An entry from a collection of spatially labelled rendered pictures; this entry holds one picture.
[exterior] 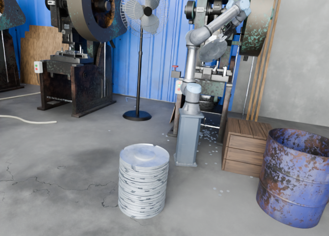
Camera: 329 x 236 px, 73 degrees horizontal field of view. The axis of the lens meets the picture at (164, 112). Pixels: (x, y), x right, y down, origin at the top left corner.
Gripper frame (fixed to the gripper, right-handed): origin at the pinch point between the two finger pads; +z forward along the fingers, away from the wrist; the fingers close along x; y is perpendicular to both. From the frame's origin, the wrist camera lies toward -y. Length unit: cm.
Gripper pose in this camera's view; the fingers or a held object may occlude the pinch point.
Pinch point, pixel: (220, 40)
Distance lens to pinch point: 221.2
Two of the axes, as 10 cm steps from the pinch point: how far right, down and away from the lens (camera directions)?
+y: -8.1, 1.0, -5.8
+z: -4.8, 4.7, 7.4
